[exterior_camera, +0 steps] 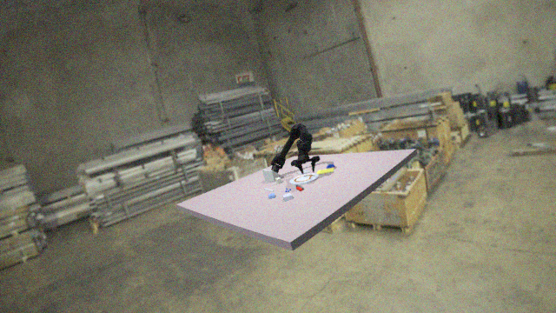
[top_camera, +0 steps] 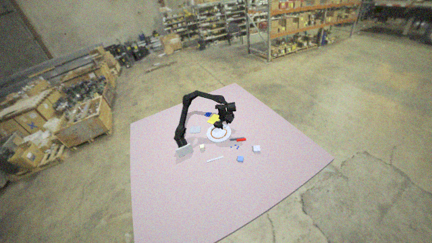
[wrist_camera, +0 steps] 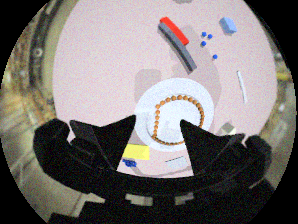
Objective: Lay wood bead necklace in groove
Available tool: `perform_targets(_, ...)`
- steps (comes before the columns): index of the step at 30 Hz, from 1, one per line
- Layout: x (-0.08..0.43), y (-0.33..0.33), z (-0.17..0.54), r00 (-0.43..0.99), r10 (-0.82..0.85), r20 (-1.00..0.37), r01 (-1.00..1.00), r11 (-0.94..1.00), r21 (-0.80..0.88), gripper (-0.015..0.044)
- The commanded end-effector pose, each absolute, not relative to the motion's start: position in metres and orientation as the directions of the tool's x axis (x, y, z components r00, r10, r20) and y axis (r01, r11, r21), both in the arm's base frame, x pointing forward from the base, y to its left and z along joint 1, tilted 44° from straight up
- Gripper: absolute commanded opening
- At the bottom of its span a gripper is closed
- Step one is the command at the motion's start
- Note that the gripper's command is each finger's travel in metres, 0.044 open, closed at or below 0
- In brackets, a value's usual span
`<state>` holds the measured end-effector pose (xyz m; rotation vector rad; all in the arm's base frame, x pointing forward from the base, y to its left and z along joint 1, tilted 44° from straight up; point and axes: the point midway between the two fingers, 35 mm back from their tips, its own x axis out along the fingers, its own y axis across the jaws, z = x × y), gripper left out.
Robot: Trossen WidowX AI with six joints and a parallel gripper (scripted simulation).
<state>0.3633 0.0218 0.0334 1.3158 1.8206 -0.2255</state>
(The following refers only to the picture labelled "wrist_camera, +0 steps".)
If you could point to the light blue block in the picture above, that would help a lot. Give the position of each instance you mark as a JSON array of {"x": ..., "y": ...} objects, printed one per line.
[{"x": 228, "y": 25}]

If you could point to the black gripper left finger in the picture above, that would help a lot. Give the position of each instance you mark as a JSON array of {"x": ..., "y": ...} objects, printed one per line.
[{"x": 111, "y": 139}]

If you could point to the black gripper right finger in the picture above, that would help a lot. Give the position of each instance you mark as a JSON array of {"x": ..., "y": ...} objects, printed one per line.
[{"x": 204, "y": 147}]

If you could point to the white round tray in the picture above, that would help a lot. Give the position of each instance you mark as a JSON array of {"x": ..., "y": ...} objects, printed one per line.
[{"x": 169, "y": 128}]

